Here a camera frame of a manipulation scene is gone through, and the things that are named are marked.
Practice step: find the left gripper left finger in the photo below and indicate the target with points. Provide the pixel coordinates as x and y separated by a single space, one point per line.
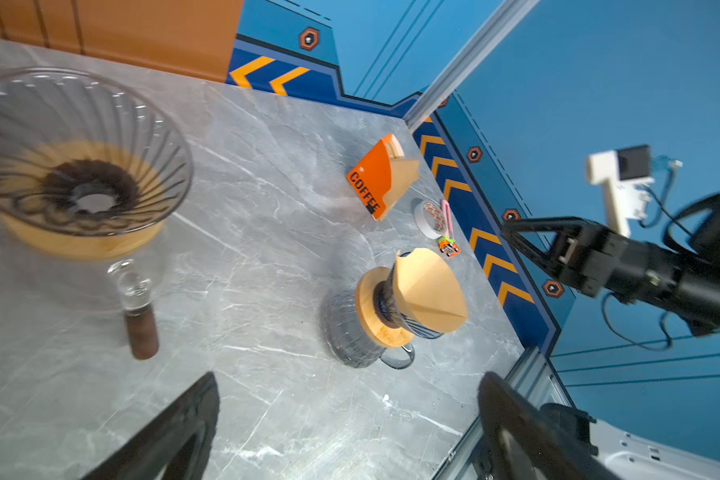
176 444

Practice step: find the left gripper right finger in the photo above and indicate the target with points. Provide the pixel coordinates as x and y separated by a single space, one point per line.
523 444

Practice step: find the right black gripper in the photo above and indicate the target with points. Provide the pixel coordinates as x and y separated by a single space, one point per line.
683 279

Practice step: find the brown paper coffee filter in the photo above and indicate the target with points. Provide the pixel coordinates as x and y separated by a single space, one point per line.
427 294

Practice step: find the orange coffee filter box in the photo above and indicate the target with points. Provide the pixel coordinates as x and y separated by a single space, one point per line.
383 176

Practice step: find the blue glass dripper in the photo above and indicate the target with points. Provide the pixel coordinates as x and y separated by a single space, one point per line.
388 311

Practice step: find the grey ribbed glass pitcher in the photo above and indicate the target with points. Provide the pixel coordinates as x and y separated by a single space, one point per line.
348 341

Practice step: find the grey glass dripper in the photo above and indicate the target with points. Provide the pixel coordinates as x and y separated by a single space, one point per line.
86 156

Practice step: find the white tape roll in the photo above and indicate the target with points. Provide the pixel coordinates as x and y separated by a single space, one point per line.
430 220

